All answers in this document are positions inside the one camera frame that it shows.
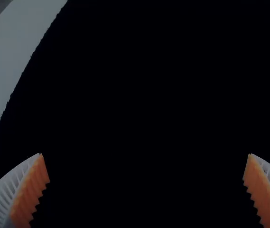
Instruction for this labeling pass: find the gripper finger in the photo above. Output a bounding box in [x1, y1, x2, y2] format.
[242, 153, 270, 228]
[0, 153, 50, 228]

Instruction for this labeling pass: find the black mat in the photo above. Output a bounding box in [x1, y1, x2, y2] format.
[0, 0, 270, 228]

